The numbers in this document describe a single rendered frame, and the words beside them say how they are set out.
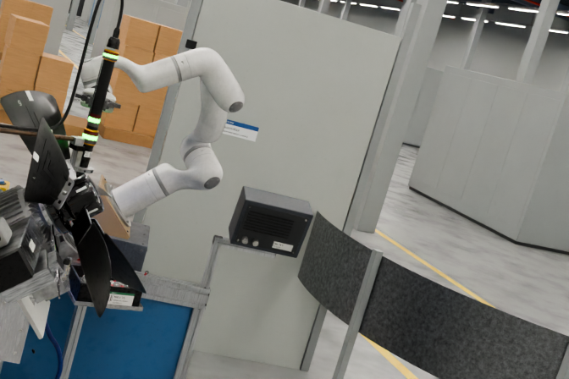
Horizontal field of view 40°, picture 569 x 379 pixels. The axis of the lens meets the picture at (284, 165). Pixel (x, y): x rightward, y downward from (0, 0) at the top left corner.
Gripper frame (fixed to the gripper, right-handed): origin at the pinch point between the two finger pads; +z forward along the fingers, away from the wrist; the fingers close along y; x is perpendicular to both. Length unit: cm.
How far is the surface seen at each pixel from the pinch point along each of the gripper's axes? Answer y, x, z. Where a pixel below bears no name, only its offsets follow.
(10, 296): 9, -49, 38
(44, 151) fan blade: 10.2, -11.7, 32.1
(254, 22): -70, 41, -178
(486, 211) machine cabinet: -605, -110, -831
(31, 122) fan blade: 16.5, -9.7, 3.7
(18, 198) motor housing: 14.5, -29.4, 15.2
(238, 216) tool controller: -57, -31, -33
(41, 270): 4, -40, 39
